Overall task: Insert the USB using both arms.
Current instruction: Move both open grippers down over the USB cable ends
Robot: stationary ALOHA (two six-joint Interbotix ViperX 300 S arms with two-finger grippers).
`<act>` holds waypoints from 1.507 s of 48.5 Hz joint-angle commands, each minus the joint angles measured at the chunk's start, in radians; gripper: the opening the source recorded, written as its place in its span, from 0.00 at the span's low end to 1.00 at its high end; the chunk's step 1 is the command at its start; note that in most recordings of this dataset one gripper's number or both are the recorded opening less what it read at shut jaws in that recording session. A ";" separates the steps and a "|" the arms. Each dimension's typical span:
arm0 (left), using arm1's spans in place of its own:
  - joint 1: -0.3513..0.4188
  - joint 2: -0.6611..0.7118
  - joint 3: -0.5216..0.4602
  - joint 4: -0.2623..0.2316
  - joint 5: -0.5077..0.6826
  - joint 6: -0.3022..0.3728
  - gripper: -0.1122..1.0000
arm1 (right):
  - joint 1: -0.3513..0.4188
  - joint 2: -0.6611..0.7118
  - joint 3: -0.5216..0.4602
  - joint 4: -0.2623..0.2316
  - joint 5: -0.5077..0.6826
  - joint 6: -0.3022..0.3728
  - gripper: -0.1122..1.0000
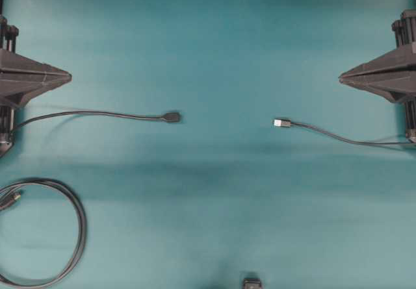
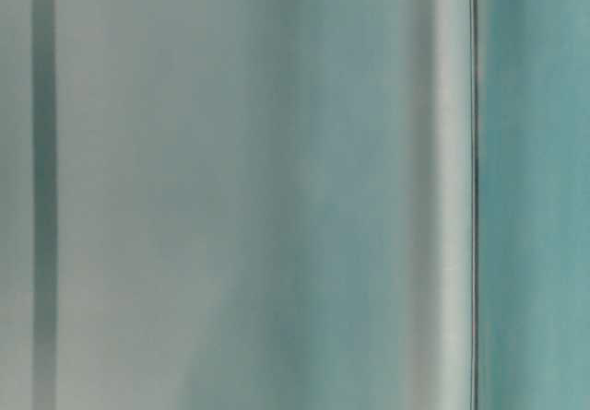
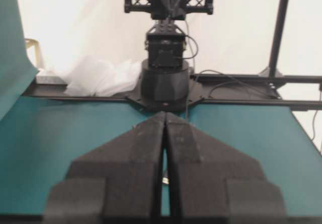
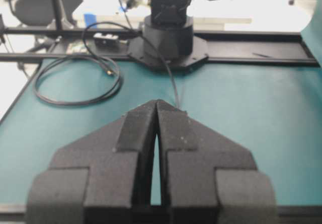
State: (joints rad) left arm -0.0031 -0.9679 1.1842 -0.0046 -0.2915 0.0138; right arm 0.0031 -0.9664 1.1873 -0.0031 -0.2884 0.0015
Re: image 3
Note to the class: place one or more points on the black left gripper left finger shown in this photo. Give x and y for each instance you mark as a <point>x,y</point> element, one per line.
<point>122,177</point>

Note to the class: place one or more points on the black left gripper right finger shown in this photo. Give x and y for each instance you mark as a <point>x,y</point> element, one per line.
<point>211,178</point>

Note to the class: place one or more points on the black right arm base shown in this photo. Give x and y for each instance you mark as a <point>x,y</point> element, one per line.
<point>166,89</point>

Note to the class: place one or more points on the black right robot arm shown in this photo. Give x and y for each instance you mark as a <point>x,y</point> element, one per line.
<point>165,49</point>

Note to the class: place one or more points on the white crumpled plastic sheet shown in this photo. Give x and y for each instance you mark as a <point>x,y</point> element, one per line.
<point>93,77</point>

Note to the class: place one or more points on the cream plastic stool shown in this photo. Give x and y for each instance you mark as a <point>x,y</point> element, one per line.
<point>34,53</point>

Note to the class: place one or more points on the black aluminium frame rail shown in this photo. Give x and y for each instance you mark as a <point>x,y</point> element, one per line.
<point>237,89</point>

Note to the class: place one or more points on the black vertical frame post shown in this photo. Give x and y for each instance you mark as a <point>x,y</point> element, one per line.
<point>271,70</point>

